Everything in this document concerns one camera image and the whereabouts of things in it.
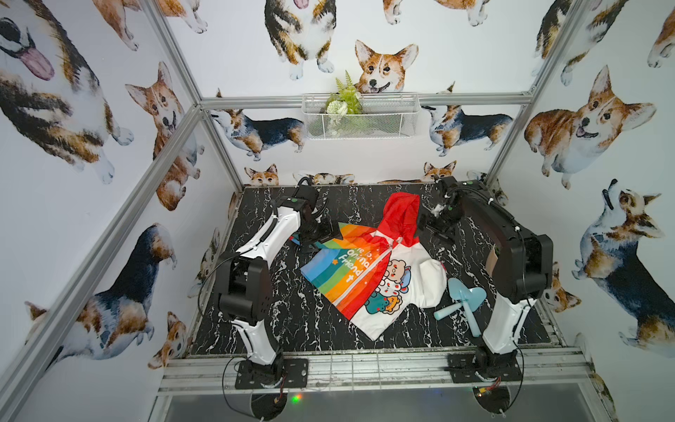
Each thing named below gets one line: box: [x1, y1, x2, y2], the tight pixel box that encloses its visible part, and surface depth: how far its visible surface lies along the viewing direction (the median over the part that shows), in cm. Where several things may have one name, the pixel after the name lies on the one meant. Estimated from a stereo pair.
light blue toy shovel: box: [433, 277, 488, 338], surface depth 87 cm
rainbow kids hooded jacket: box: [299, 192, 448, 342], surface depth 94 cm
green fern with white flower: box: [325, 69, 363, 137], surface depth 86 cm
